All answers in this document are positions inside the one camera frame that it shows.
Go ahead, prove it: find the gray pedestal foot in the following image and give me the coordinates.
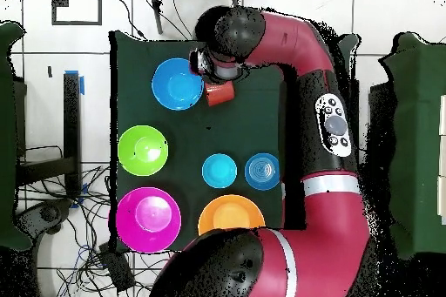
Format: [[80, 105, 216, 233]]
[[15, 198, 73, 239]]

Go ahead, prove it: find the small cyan plastic bowl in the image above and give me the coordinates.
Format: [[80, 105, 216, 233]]
[[201, 152, 239, 190]]

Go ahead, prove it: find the black power brick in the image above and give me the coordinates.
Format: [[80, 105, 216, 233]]
[[97, 241, 136, 294]]

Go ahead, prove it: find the large blue plastic bowl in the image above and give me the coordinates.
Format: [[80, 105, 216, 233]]
[[151, 57, 205, 111]]

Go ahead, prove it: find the orange plastic bowl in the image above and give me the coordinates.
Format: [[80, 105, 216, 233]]
[[197, 194, 267, 236]]

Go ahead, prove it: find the dark green tablecloth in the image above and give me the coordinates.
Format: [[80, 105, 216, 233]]
[[108, 30, 362, 254]]

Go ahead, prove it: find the red-orange plastic cup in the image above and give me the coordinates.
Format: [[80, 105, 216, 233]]
[[204, 80, 235, 107]]

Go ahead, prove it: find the tangle of floor cables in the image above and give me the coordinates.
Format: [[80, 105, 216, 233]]
[[17, 145, 175, 297]]

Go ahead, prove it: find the blue tape strip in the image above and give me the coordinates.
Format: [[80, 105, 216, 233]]
[[64, 69, 85, 96]]

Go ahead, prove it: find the black metal table frame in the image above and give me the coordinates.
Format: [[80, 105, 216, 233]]
[[355, 78, 396, 204], [15, 71, 83, 200]]

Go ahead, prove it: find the medium translucent blue bowl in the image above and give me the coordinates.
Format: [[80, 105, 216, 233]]
[[244, 152, 280, 192]]

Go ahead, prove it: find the magenta pink plastic bowl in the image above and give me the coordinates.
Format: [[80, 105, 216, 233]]
[[115, 186, 183, 254]]

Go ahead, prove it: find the green cloth covered side table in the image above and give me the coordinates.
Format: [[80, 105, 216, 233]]
[[379, 31, 446, 260], [0, 20, 34, 252]]

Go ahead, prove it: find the white boxes stack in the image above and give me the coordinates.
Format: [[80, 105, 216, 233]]
[[436, 93, 446, 226]]

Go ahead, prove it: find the lime green plastic bowl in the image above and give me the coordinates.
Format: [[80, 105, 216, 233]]
[[117, 125, 170, 177]]

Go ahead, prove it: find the black cable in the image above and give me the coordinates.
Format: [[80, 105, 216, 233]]
[[111, 0, 148, 41]]

